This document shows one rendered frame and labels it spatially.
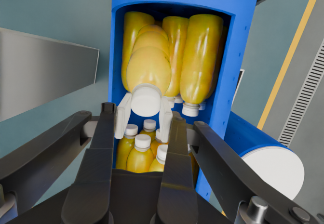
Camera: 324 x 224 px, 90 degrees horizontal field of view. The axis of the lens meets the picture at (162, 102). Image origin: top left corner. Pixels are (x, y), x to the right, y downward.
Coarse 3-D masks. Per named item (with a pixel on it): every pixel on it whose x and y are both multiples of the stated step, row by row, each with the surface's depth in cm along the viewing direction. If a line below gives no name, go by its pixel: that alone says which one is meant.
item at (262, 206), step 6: (252, 198) 6; (258, 198) 6; (246, 204) 7; (252, 204) 6; (258, 204) 6; (264, 204) 6; (240, 210) 7; (246, 210) 7; (252, 210) 6; (258, 210) 6; (264, 210) 6; (240, 216) 6; (246, 216) 6; (252, 216) 6; (258, 216) 6; (264, 216) 6; (234, 222) 7; (240, 222) 6; (246, 222) 6; (252, 222) 6; (258, 222) 6; (264, 222) 6
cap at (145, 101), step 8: (144, 88) 20; (152, 88) 21; (136, 96) 20; (144, 96) 19; (152, 96) 20; (136, 104) 20; (144, 104) 20; (152, 104) 20; (160, 104) 20; (136, 112) 21; (144, 112) 21; (152, 112) 21
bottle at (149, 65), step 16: (144, 32) 31; (160, 32) 31; (144, 48) 25; (160, 48) 26; (128, 64) 24; (144, 64) 22; (160, 64) 23; (128, 80) 23; (144, 80) 22; (160, 80) 22; (160, 96) 22
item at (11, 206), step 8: (0, 184) 6; (0, 192) 6; (8, 192) 6; (0, 200) 6; (8, 200) 6; (0, 208) 6; (8, 208) 6; (16, 208) 6; (0, 216) 5; (8, 216) 6; (16, 216) 6
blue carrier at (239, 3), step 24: (120, 0) 26; (144, 0) 23; (168, 0) 22; (192, 0) 22; (216, 0) 22; (240, 0) 24; (120, 24) 37; (240, 24) 25; (120, 48) 39; (240, 48) 28; (120, 72) 42; (120, 96) 44; (216, 96) 28; (192, 120) 52; (216, 120) 29
